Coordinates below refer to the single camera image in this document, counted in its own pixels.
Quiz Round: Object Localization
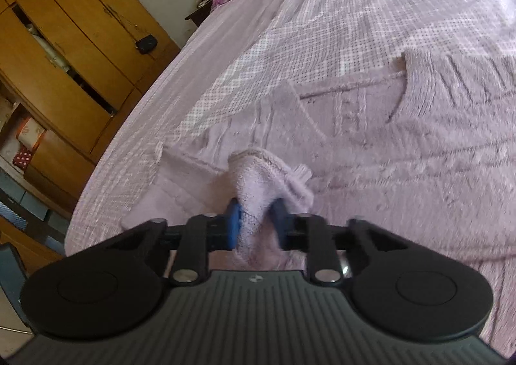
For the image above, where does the red polka dot box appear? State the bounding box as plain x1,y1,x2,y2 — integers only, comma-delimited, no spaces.
12,147,34,168

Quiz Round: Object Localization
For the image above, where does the grey blue storage box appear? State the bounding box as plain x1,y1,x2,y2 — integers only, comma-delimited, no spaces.
0,170,70,247

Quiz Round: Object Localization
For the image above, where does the dark wooden nightstand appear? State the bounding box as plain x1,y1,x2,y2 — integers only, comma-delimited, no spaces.
184,0,215,27

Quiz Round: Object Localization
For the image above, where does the pink knit sweater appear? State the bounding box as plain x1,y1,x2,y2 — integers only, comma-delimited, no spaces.
121,46,516,282

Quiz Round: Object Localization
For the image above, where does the yellow wooden wardrobe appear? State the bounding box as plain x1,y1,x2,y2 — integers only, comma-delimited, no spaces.
0,0,182,213

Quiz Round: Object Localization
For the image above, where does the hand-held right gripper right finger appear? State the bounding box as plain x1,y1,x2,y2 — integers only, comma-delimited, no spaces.
269,199,409,284

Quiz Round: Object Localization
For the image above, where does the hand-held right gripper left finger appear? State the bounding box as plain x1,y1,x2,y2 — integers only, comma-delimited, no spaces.
101,198,243,284

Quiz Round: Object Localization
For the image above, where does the small black hanging pouch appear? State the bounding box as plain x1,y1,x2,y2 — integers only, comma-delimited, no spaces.
134,36,159,55

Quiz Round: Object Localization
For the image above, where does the orange and white box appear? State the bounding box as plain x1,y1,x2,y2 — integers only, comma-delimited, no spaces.
15,116,46,153

